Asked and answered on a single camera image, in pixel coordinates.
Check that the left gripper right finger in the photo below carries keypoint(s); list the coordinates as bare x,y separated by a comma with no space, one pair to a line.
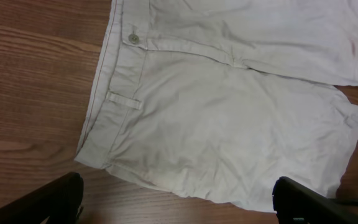
295,203

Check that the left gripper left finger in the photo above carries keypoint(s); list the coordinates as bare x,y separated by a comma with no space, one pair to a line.
56,202

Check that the beige khaki shorts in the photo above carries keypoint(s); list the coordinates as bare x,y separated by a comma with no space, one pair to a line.
219,99

